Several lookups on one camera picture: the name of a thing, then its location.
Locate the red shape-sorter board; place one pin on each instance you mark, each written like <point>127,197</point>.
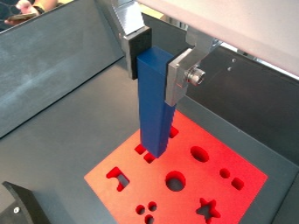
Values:
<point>201,183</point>

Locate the dark smartphone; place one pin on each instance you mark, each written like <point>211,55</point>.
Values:
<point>22,17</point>

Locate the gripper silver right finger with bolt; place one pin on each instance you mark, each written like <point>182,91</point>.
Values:
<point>183,68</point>

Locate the person's hand in background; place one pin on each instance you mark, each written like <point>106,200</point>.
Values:
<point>26,7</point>

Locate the blue rectangular block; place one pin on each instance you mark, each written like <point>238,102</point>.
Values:
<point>155,112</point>

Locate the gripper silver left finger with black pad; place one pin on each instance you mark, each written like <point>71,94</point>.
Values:
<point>135,34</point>

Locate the black curved bracket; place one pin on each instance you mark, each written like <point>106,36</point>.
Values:
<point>24,211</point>

